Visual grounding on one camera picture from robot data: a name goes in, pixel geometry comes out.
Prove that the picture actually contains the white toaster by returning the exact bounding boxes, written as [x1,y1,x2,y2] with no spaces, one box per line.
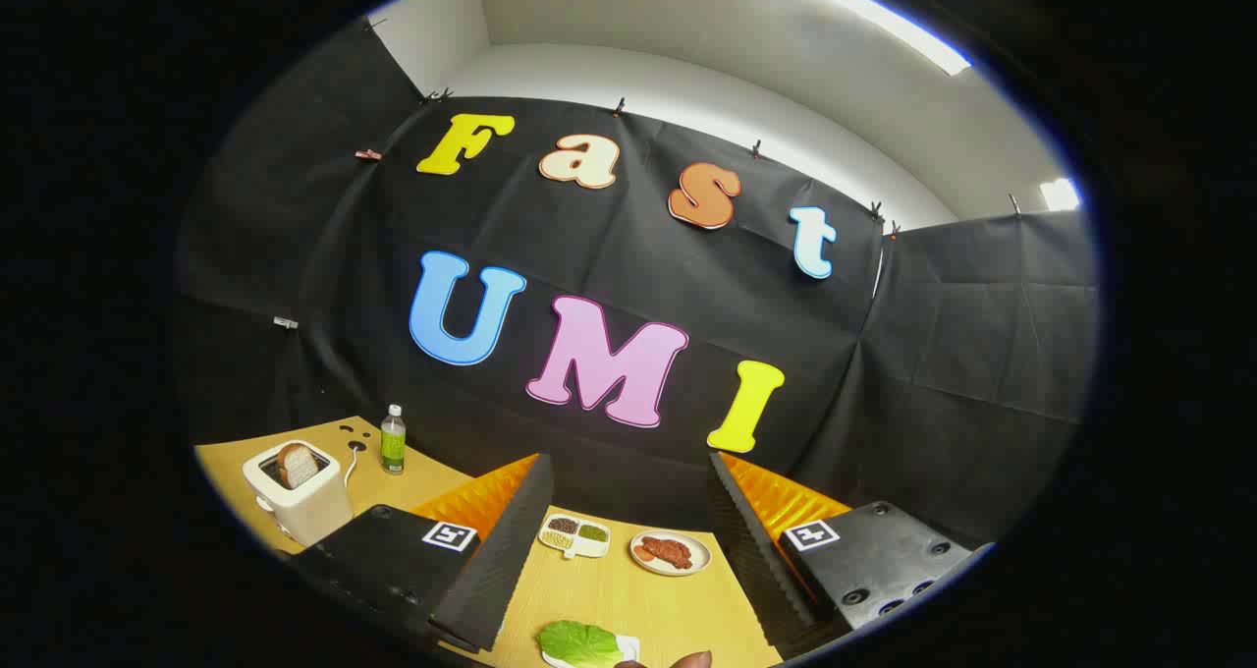
[243,440,355,549]

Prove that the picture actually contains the round white plate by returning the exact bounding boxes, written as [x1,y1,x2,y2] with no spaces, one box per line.
[629,530,712,578]

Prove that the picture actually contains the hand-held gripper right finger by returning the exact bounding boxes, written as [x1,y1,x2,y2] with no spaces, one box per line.
[707,450,995,661]

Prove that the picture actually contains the white leaf-shaped dish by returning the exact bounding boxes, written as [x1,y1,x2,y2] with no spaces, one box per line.
[542,634,641,668]

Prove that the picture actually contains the green label drink bottle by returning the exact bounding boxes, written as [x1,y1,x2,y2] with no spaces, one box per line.
[380,404,408,475]

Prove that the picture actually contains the white divided dish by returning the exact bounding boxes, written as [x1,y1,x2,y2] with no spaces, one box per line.
[538,513,612,561]

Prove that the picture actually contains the bread slice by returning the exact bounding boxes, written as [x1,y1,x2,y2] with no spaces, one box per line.
[277,443,321,490]

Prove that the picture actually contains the red meat slice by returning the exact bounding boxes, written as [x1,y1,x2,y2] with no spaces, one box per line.
[638,537,694,570]

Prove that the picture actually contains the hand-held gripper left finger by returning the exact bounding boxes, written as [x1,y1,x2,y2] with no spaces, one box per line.
[290,452,556,654]

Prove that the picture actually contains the green lettuce leaf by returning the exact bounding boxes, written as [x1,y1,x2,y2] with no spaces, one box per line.
[537,620,625,668]

